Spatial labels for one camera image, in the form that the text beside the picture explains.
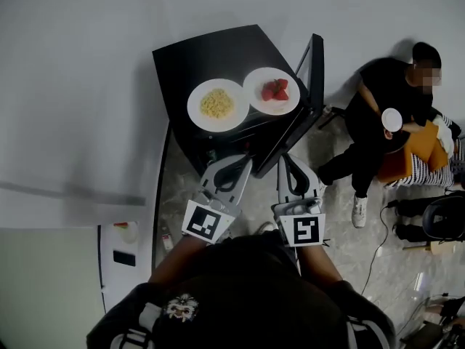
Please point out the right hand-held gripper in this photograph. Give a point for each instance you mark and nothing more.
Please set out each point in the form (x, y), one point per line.
(305, 229)

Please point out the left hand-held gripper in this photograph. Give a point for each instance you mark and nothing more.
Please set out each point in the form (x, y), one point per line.
(207, 222)

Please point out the white round plate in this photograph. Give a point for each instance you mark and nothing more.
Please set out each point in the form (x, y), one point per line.
(254, 82)
(196, 118)

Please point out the red fruit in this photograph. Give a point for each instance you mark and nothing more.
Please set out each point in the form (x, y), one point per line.
(275, 90)

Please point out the black microwave oven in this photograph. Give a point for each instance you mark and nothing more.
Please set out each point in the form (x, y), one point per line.
(218, 56)

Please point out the person's right forearm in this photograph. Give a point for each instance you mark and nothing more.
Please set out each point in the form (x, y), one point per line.
(319, 264)

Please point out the person's left forearm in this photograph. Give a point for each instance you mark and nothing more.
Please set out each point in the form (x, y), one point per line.
(174, 260)

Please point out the person's right white shoe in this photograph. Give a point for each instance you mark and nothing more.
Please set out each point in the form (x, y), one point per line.
(267, 227)

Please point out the person's white shoe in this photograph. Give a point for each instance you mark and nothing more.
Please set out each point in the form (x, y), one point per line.
(267, 227)
(359, 211)

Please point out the clear bottle with red label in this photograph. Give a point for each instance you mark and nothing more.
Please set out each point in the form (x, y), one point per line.
(167, 238)

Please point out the small clear bottle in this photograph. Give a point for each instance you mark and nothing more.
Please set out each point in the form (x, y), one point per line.
(327, 110)

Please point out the clear cup with red lid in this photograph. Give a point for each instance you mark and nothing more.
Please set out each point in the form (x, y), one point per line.
(127, 233)

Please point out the small white plate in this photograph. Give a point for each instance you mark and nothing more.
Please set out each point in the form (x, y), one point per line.
(392, 119)

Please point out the black phone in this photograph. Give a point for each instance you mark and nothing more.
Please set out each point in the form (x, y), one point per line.
(124, 258)

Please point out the orange cushion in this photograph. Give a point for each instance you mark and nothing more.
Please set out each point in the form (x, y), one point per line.
(421, 151)

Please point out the black and white striped fabric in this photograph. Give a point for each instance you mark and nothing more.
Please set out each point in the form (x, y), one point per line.
(436, 176)

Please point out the white cloth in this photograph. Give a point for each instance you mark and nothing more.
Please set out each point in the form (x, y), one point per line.
(446, 135)

